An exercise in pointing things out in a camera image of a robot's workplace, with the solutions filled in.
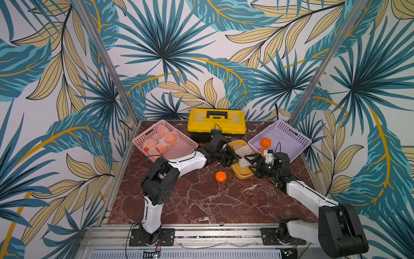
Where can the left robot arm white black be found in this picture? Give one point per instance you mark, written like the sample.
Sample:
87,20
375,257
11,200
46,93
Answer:
159,182

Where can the left aluminium frame post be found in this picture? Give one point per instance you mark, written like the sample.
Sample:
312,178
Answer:
92,29

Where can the right aluminium frame post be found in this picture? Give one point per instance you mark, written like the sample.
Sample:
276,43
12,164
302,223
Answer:
336,43

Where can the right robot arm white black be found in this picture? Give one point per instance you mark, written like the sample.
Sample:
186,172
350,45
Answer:
338,232

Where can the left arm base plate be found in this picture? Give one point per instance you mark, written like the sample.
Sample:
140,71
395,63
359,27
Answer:
152,238

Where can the purple plastic basket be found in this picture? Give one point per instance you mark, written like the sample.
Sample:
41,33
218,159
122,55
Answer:
283,137

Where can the front aluminium rail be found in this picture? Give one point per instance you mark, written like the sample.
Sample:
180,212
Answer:
194,241

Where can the pink plastic basket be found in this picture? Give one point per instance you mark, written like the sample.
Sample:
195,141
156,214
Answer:
185,146

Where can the aluminium frame post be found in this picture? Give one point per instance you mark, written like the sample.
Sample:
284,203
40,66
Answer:
92,29
336,43

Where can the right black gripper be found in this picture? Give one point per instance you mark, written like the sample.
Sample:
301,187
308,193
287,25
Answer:
259,167

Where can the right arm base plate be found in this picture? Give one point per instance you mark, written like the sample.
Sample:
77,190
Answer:
279,236

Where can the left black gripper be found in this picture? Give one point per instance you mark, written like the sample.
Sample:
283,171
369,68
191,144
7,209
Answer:
232,156

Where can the yellow oval tray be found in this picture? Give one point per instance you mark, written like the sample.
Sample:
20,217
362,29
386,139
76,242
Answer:
241,173

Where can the yellow black toolbox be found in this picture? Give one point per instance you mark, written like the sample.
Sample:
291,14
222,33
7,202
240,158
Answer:
204,123

